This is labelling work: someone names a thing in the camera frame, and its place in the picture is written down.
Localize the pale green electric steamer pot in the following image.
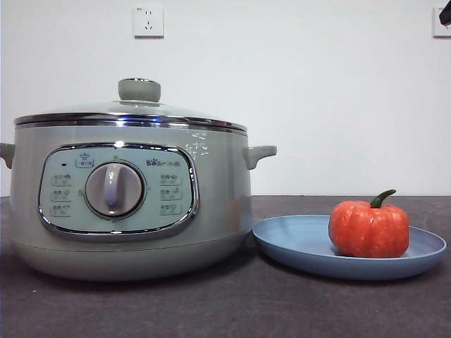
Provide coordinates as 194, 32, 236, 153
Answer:
0, 121, 278, 282

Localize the blue round plate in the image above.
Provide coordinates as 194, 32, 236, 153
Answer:
251, 214, 447, 282

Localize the orange toy pumpkin green stem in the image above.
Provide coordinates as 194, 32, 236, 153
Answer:
328, 189, 410, 258

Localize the white wall socket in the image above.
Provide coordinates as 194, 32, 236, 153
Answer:
432, 6, 451, 39
132, 4, 165, 39

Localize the glass lid with green knob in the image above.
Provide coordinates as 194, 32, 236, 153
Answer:
13, 77, 247, 130

